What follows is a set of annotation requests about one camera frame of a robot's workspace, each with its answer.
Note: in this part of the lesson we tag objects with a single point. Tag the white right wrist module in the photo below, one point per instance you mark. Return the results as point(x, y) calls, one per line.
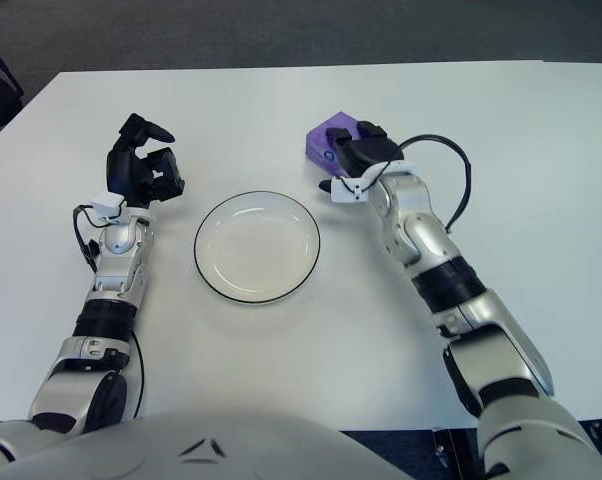
point(348, 190)

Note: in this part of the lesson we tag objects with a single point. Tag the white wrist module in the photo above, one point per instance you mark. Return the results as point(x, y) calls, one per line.
point(348, 190)
point(107, 204)

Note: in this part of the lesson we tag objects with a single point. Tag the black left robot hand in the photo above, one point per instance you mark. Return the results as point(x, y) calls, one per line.
point(118, 170)

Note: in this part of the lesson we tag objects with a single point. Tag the white plate with black rim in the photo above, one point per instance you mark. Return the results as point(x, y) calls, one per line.
point(258, 250)

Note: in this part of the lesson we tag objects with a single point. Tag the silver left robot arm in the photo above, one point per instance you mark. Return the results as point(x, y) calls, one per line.
point(118, 262)

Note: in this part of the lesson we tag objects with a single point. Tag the purple tissue paper pack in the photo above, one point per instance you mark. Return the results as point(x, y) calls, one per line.
point(321, 140)

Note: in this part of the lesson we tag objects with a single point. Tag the grey robot torso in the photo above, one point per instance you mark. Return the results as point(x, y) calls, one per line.
point(231, 450)

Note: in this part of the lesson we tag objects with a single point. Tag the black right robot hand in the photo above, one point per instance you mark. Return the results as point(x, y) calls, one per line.
point(371, 152)

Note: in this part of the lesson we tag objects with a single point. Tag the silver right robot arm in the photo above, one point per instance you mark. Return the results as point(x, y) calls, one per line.
point(426, 235)

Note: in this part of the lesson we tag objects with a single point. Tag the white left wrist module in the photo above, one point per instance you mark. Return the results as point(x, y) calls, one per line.
point(107, 204)

